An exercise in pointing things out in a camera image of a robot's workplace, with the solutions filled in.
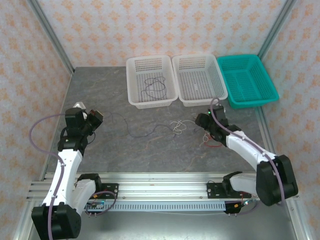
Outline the aluminium table edge rail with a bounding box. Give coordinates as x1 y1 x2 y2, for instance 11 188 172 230
254 107 312 240
12 72 75 240

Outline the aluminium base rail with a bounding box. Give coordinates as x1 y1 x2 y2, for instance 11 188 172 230
27 171 300 201

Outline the slotted white cable duct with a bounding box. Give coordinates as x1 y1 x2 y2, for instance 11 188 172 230
84 201 227 212

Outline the teal perforated plastic basket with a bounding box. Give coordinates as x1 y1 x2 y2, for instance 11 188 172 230
216 53 280 110

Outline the small controller board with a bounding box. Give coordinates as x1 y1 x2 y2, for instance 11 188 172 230
224 198 253 217
84 199 106 218

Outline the white perforated plastic basket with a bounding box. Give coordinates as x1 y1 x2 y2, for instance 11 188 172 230
125 54 179 110
171 53 229 108

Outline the grey metal shelf sheet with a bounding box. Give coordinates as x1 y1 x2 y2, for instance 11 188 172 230
27 209 305 240

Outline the thin red wire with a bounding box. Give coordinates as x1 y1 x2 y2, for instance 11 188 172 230
199 131 224 149

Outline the aluminium frame post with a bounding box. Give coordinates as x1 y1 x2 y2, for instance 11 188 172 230
257 0 298 60
26 0 75 75

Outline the thin white wire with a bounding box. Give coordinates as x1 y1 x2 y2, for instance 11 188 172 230
169 119 198 136

